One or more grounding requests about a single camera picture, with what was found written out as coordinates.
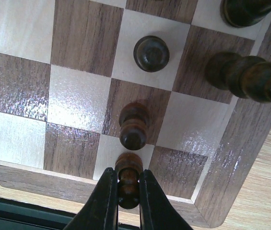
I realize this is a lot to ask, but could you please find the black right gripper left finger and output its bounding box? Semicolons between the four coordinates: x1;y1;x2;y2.
64;167;118;230

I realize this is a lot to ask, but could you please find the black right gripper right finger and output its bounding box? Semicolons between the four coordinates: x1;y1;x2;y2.
139;170;192;230

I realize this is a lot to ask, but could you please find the dark pawn chess piece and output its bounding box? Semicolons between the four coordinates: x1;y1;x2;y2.
133;35;170;72
119;103;150;150
115;152;143;209
221;0;271;28

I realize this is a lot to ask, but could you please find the wooden chess board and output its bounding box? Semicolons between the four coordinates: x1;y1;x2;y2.
0;0;271;228

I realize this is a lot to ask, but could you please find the dark bishop chess piece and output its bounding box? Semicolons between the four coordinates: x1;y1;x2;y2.
205;52;271;103

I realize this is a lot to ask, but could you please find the black aluminium frame rail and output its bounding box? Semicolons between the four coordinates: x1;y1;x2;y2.
0;198;136;230

